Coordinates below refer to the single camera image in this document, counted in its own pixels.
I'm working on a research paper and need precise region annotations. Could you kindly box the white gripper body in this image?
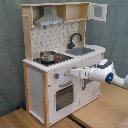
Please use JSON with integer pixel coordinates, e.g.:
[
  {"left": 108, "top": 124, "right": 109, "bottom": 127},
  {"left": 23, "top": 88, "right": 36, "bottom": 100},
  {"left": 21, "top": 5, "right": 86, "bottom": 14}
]
[{"left": 70, "top": 67, "right": 90, "bottom": 79}]

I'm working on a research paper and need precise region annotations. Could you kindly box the white oven door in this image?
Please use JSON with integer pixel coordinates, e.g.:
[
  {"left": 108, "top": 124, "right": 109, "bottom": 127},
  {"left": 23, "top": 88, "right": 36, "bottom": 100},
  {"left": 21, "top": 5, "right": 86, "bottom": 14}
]
[{"left": 49, "top": 78, "right": 80, "bottom": 125}]

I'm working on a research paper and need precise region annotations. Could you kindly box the white microwave cabinet door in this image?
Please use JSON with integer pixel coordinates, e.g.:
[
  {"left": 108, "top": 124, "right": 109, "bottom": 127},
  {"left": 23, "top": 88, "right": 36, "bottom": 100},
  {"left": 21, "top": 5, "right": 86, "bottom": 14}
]
[{"left": 88, "top": 3, "right": 108, "bottom": 22}]

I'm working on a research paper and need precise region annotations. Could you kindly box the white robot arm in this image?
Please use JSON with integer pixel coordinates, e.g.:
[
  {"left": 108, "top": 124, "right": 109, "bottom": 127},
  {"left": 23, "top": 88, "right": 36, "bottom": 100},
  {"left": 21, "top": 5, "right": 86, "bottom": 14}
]
[{"left": 70, "top": 59, "right": 128, "bottom": 89}]

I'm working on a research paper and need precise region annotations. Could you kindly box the wooden toy kitchen unit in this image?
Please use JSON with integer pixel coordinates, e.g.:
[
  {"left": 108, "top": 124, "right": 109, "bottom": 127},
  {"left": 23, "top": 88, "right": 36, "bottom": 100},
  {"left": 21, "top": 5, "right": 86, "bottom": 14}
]
[{"left": 22, "top": 2, "right": 105, "bottom": 128}]

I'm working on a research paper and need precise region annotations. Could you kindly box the white dishwasher door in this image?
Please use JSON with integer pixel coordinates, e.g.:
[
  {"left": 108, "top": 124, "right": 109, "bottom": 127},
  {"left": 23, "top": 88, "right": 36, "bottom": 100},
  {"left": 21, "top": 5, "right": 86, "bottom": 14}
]
[{"left": 79, "top": 56, "right": 103, "bottom": 106}]

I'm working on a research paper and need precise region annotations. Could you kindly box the grey toy sink basin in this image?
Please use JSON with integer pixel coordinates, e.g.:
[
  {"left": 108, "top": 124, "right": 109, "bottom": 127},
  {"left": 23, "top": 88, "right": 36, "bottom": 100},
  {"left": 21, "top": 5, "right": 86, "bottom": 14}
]
[{"left": 66, "top": 47, "right": 94, "bottom": 56}]

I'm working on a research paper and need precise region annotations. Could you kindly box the left red stove knob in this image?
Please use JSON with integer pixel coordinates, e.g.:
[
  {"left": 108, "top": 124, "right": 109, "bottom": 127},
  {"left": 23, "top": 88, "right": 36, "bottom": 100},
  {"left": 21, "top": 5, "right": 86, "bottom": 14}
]
[{"left": 54, "top": 73, "right": 60, "bottom": 79}]

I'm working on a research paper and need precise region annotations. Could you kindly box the black toy stovetop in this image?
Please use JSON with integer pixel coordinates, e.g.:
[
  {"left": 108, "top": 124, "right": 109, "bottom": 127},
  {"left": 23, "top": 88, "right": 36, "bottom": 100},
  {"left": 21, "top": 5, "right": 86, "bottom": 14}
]
[{"left": 34, "top": 53, "right": 71, "bottom": 66}]

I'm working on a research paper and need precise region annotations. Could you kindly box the black toy faucet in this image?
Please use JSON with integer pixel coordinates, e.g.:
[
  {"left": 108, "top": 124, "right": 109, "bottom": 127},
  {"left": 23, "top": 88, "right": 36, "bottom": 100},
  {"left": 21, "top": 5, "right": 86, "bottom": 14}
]
[{"left": 67, "top": 33, "right": 83, "bottom": 49}]

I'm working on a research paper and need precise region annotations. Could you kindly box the small steel pot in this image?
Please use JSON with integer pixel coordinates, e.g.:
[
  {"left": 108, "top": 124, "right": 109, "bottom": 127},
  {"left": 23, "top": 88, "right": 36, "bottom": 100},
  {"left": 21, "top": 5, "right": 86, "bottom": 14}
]
[{"left": 40, "top": 51, "right": 55, "bottom": 62}]

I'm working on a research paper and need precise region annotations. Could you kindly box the grey range hood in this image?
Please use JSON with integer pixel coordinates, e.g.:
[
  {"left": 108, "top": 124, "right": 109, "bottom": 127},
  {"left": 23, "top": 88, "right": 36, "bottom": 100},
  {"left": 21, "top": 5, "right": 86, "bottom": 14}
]
[{"left": 35, "top": 5, "right": 64, "bottom": 27}]

